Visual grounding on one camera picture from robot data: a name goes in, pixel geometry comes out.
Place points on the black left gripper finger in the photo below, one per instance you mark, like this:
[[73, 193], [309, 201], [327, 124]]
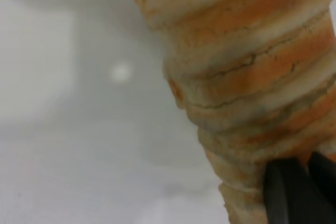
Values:
[[296, 195]]

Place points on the ridged orange bread loaf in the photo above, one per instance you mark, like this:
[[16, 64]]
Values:
[[236, 64]]

